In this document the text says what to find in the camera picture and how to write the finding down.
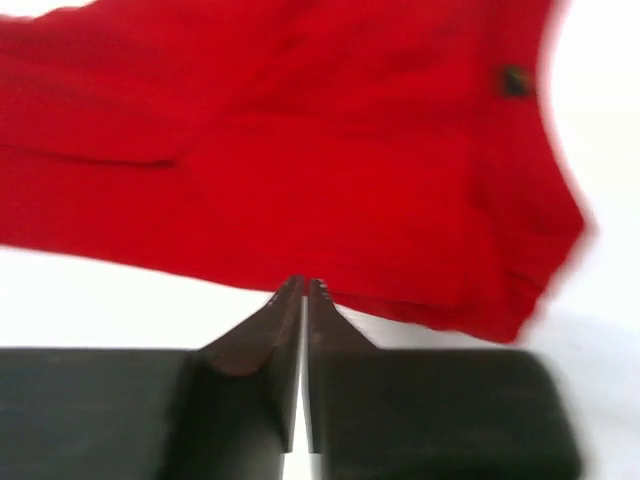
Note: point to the red t-shirt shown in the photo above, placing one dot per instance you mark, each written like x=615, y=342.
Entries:
x=394, y=149

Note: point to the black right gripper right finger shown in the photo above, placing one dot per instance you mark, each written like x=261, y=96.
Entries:
x=475, y=413

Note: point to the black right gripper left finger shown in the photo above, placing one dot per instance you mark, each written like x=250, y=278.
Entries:
x=224, y=411

